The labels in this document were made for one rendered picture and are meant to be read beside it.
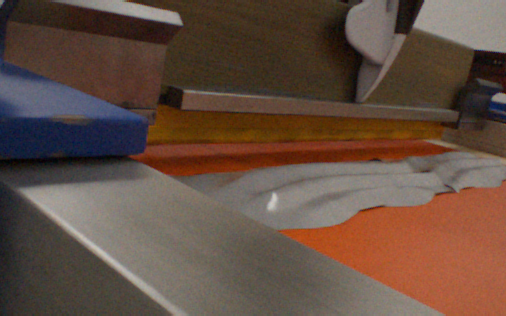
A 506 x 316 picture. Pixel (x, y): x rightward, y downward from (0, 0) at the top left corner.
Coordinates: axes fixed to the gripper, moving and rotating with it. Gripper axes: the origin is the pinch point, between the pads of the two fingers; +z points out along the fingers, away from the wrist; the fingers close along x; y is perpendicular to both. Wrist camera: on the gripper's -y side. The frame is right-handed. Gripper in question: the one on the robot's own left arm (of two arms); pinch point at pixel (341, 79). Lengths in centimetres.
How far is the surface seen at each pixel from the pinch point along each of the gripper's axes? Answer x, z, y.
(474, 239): 15.1, 5.2, 9.1
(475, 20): -71, -26, -200
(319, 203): 9.7, 4.8, 14.4
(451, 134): -0.4, 4.7, -25.0
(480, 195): 11.7, 5.3, -1.2
